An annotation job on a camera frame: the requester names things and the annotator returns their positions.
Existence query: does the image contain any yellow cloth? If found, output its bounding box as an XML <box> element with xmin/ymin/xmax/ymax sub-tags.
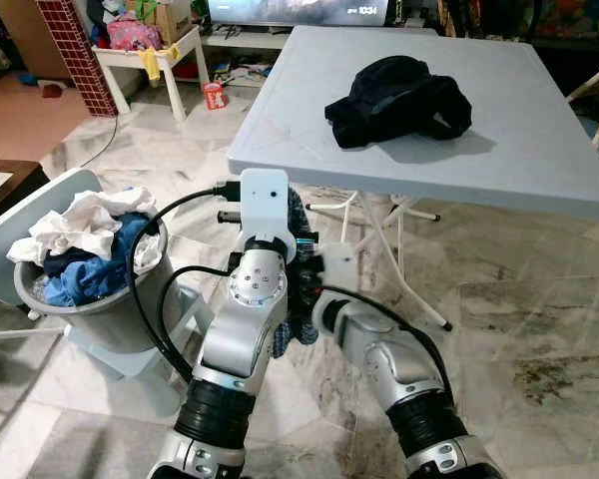
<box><xmin>138</xmin><ymin>45</ymin><xmax>176</xmax><ymax>83</ymax></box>

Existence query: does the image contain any blue plaid shirt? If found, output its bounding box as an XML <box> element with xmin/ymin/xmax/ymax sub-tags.
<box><xmin>270</xmin><ymin>185</ymin><xmax>325</xmax><ymax>360</ymax></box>

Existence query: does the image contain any small white side table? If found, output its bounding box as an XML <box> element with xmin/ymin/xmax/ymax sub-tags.
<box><xmin>92</xmin><ymin>25</ymin><xmax>211</xmax><ymax>123</ymax></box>

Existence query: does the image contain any grey laundry bin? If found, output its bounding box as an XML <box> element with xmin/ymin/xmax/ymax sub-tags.
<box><xmin>13</xmin><ymin>215</ymin><xmax>181</xmax><ymax>357</ymax></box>

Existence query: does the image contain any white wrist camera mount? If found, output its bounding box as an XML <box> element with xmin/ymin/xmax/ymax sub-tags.
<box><xmin>240</xmin><ymin>170</ymin><xmax>293</xmax><ymax>262</ymax></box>
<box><xmin>317</xmin><ymin>244</ymin><xmax>360</xmax><ymax>295</ymax></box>

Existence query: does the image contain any white garment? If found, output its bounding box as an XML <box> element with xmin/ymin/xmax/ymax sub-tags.
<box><xmin>7</xmin><ymin>188</ymin><xmax>166</xmax><ymax>275</ymax></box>

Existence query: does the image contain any red snack box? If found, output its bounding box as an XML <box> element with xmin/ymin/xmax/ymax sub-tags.
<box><xmin>202</xmin><ymin>82</ymin><xmax>229</xmax><ymax>111</ymax></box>

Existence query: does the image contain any light blue folding table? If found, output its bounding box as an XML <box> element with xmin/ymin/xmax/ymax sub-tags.
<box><xmin>227</xmin><ymin>25</ymin><xmax>599</xmax><ymax>332</ymax></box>

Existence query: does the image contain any blue garment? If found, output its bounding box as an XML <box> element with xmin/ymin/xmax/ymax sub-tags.
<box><xmin>40</xmin><ymin>212</ymin><xmax>161</xmax><ymax>308</ymax></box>

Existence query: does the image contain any black garment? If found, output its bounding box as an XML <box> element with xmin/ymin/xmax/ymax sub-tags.
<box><xmin>324</xmin><ymin>55</ymin><xmax>475</xmax><ymax>151</ymax></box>

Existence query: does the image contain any pink kids bag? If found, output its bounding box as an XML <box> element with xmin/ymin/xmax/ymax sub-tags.
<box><xmin>107</xmin><ymin>12</ymin><xmax>163</xmax><ymax>51</ymax></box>

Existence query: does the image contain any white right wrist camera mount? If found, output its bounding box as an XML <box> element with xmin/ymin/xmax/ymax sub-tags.
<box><xmin>317</xmin><ymin>244</ymin><xmax>360</xmax><ymax>295</ymax></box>

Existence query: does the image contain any brown cardboard box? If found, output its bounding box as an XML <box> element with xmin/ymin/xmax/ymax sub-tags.
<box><xmin>145</xmin><ymin>0</ymin><xmax>196</xmax><ymax>41</ymax></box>

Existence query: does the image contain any flat screen television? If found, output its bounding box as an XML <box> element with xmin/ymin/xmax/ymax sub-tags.
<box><xmin>208</xmin><ymin>0</ymin><xmax>385</xmax><ymax>28</ymax></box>

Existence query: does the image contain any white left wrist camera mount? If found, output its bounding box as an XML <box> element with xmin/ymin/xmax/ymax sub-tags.
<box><xmin>240</xmin><ymin>170</ymin><xmax>293</xmax><ymax>262</ymax></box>

